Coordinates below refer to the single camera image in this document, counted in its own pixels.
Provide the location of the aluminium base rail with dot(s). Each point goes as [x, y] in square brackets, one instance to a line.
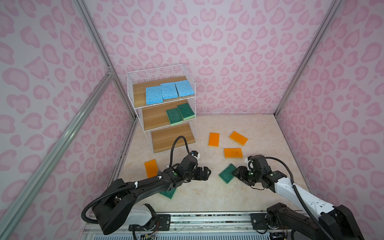
[202, 226]

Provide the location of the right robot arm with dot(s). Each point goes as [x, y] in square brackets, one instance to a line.
[320, 220]

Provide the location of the white wire three-tier shelf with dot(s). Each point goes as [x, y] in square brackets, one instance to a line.
[159, 131]

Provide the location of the green scouring pad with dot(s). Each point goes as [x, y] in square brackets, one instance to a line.
[174, 116]
[169, 194]
[186, 111]
[227, 174]

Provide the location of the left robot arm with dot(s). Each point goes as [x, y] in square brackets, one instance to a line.
[115, 207]

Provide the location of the aluminium frame left corner post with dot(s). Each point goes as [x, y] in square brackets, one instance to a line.
[91, 27]

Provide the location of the blue sponge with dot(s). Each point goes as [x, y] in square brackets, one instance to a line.
[154, 95]
[184, 88]
[169, 91]

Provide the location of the aluminium frame corner post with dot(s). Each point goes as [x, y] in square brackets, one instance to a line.
[322, 30]
[91, 27]

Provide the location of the orange sponge centre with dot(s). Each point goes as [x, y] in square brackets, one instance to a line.
[233, 153]

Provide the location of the orange sponge far left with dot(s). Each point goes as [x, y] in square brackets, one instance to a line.
[151, 168]

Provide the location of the aluminium diagonal frame bar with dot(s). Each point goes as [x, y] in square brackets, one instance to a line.
[29, 192]

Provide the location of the aluminium frame right corner post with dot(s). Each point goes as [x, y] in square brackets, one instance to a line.
[322, 30]

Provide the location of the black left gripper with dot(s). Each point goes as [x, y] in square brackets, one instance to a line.
[200, 176]

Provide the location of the orange sponge far right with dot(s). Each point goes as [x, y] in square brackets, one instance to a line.
[238, 138]

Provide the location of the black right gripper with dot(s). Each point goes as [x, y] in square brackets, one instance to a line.
[241, 173]

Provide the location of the orange sponge near shelf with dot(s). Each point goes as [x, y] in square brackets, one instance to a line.
[214, 140]

